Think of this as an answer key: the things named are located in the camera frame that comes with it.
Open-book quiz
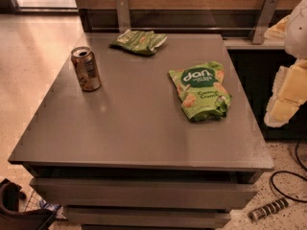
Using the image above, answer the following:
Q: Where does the orange soda can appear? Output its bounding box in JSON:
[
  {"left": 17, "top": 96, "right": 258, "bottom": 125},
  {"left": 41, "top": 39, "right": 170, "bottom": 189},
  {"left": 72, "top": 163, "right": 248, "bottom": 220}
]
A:
[{"left": 71, "top": 46, "right": 102, "bottom": 92}]

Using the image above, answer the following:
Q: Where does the right metal bracket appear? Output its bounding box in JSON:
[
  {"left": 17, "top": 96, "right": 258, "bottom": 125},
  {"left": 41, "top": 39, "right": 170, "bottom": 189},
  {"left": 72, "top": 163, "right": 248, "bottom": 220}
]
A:
[{"left": 251, "top": 0, "right": 279, "bottom": 45}]

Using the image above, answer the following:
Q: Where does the left metal bracket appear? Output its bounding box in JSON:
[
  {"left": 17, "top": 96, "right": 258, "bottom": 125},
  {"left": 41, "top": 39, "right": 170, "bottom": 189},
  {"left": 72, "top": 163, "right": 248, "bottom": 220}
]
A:
[{"left": 116, "top": 0, "right": 130, "bottom": 33}]

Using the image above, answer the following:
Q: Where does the green dan snack bag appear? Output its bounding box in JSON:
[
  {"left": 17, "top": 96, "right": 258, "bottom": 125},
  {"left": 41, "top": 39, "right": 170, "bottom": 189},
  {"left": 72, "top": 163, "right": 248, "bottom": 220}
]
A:
[{"left": 169, "top": 61, "right": 231, "bottom": 122}]

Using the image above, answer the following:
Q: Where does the dark bin with wire basket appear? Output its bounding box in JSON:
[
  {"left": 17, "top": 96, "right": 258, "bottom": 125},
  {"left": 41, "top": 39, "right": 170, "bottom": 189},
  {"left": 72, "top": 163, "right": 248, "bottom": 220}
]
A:
[{"left": 0, "top": 178, "right": 60, "bottom": 230}]

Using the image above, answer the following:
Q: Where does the black cable on floor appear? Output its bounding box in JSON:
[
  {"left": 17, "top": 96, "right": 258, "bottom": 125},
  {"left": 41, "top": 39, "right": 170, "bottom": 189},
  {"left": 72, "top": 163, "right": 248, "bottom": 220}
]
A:
[{"left": 269, "top": 137, "right": 307, "bottom": 204}]

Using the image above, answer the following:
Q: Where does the striped cylinder on floor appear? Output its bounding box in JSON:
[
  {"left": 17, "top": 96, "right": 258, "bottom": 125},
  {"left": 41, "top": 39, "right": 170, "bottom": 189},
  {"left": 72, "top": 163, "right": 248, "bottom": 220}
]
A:
[{"left": 248, "top": 197, "right": 289, "bottom": 221}]

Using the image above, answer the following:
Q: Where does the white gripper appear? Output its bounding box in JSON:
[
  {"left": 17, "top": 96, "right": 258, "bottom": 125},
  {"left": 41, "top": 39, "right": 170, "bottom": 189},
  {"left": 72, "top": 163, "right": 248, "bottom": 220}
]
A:
[{"left": 264, "top": 0, "right": 307, "bottom": 127}]

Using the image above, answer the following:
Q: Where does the metal bracket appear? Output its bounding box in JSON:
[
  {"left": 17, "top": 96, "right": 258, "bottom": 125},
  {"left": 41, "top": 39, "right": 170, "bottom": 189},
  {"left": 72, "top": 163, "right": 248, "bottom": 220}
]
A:
[
  {"left": 116, "top": 0, "right": 130, "bottom": 33},
  {"left": 251, "top": 0, "right": 279, "bottom": 45}
]

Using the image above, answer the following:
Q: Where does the green chip bag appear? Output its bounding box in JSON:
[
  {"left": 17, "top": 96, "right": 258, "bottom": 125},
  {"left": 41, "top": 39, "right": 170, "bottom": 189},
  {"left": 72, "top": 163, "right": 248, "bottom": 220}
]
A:
[{"left": 110, "top": 30, "right": 167, "bottom": 56}]

